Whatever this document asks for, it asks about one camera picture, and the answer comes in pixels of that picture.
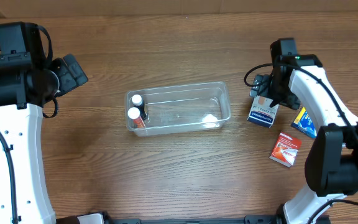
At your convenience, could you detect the right black cable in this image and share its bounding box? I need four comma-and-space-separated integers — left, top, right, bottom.
244, 62, 358, 224

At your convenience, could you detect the white blue bandage box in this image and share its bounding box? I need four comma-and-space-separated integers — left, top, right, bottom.
247, 95, 279, 128

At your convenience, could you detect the blue yellow VapoDrops box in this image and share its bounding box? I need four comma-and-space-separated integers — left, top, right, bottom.
291, 107, 317, 139

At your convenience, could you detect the clear plastic container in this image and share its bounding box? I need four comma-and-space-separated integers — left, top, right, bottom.
124, 82, 231, 136

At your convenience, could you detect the black bottle white cap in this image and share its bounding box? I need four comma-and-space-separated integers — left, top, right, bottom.
131, 95, 148, 120

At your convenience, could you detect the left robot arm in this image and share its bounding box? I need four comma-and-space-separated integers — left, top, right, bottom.
0, 22, 88, 223

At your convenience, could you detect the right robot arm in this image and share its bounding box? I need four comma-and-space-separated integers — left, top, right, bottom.
245, 38, 358, 223

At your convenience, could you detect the red white small box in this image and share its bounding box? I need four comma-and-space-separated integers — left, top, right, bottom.
269, 132, 301, 167

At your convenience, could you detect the orange tube white cap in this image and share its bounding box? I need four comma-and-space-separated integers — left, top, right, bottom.
127, 107, 145, 128

